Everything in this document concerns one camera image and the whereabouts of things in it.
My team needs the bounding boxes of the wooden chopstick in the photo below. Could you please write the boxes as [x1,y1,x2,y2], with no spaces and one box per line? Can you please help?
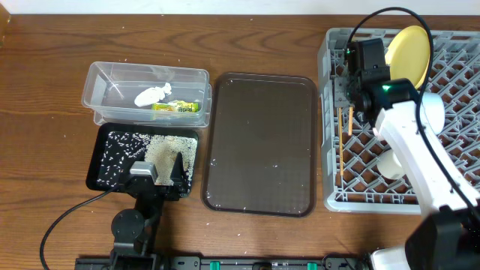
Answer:
[337,107,344,178]
[347,106,354,136]

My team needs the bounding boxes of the leftover rice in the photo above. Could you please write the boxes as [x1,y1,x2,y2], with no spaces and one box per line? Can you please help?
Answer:
[96,131,197,188]

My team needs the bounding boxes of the yellow plate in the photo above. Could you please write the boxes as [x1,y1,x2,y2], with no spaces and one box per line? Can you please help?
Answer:
[385,25,431,89]

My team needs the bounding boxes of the yellow green snack wrapper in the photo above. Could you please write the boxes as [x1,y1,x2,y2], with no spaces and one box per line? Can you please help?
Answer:
[151,100,200,113]

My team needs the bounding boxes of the light blue bowl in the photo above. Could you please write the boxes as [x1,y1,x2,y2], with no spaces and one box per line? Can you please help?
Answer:
[420,92,446,135]

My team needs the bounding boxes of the white paper cup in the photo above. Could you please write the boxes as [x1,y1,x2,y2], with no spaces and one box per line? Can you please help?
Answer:
[376,149,405,180]

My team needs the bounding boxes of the white napkin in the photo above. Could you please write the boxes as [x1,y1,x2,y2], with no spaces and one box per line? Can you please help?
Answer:
[134,82,172,107]

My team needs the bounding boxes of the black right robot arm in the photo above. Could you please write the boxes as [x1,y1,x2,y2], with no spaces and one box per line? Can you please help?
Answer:
[341,76,479,269]

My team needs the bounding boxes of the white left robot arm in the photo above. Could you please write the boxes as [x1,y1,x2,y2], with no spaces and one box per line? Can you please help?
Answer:
[108,152,188,270]

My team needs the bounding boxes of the black waste tray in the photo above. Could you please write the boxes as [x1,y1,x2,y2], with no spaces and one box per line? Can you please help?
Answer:
[85,123,199,193]

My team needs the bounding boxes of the grey dishwasher rack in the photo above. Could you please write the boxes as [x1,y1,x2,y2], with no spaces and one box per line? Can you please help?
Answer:
[317,28,479,215]

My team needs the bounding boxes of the dark brown serving tray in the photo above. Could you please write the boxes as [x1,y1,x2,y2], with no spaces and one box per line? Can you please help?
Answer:
[202,72,318,218]

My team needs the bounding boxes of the clear plastic bin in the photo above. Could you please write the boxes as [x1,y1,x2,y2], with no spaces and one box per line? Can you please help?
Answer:
[82,61,212,128]

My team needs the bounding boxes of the black rail with green clips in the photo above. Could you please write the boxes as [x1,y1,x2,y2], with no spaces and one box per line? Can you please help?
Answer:
[74,253,371,270]

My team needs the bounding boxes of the black right camera cable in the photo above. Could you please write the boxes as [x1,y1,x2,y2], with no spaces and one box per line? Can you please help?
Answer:
[346,6,480,222]

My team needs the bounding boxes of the black camera cable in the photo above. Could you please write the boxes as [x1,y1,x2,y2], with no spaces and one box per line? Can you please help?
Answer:
[346,6,480,222]
[39,185,125,270]

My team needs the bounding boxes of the black left camera cable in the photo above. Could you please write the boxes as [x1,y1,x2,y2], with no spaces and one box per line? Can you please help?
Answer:
[39,185,125,270]

